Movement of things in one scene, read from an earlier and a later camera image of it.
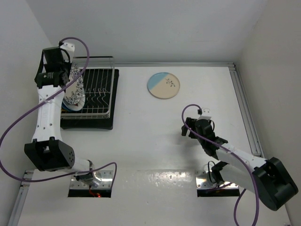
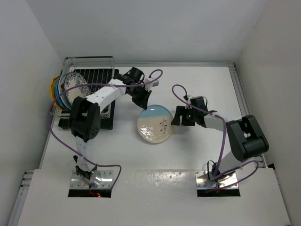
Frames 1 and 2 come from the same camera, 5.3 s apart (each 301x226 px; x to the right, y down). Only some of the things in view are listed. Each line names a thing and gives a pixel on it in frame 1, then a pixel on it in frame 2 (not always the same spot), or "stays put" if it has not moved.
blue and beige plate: (163, 85) -> (154, 124)
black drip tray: (101, 87) stays put
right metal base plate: (203, 181) stays put
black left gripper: (66, 62) -> (142, 102)
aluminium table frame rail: (255, 144) stays put
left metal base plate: (103, 179) stays put
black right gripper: (190, 123) -> (181, 111)
